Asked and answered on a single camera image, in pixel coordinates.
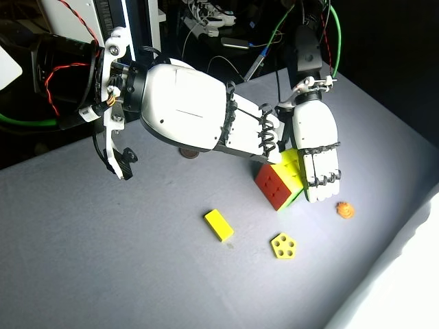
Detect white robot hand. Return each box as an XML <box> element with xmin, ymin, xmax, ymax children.
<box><xmin>274</xmin><ymin>99</ymin><xmax>343</xmax><ymax>204</ymax></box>
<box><xmin>139</xmin><ymin>58</ymin><xmax>285</xmax><ymax>165</ymax></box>

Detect Rubik's cube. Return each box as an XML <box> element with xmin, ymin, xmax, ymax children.
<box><xmin>254</xmin><ymin>147</ymin><xmax>306</xmax><ymax>212</ymax></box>

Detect silver flat device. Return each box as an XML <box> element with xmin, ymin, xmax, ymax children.
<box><xmin>220</xmin><ymin>36</ymin><xmax>250</xmax><ymax>51</ymax></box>

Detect silver adapter blue collar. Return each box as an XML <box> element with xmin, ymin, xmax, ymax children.
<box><xmin>242</xmin><ymin>47</ymin><xmax>270</xmax><ymax>83</ymax></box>

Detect orange swirl cookie toy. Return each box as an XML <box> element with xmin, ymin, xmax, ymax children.
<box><xmin>335</xmin><ymin>201</ymin><xmax>356</xmax><ymax>220</ymax></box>

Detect yellow rectangular block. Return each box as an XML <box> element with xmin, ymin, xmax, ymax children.
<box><xmin>203</xmin><ymin>208</ymin><xmax>235</xmax><ymax>243</ymax></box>

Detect yellow pentagon block five holes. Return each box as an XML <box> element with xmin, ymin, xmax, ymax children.
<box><xmin>270</xmin><ymin>232</ymin><xmax>298</xmax><ymax>260</ymax></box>

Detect white equipment cabinet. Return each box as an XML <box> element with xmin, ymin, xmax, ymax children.
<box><xmin>36</xmin><ymin>0</ymin><xmax>163</xmax><ymax>64</ymax></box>

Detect grey table cloth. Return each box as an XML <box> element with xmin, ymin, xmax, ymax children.
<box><xmin>0</xmin><ymin>66</ymin><xmax>439</xmax><ymax>329</ymax></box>

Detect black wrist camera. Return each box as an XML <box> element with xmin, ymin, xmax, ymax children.
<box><xmin>108</xmin><ymin>146</ymin><xmax>139</xmax><ymax>182</ymax></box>

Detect red twisted wire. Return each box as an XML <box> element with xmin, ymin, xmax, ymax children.
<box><xmin>44</xmin><ymin>0</ymin><xmax>101</xmax><ymax>117</ymax></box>
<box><xmin>320</xmin><ymin>9</ymin><xmax>334</xmax><ymax>77</ymax></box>

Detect white device with cables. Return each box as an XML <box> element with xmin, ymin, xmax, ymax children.
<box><xmin>183</xmin><ymin>0</ymin><xmax>238</xmax><ymax>38</ymax></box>

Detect thick green cable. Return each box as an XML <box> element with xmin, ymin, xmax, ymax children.
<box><xmin>327</xmin><ymin>3</ymin><xmax>343</xmax><ymax>79</ymax></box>
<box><xmin>0</xmin><ymin>112</ymin><xmax>58</xmax><ymax>128</ymax></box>

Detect thin green cable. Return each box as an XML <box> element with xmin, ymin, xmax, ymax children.
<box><xmin>265</xmin><ymin>3</ymin><xmax>296</xmax><ymax>49</ymax></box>

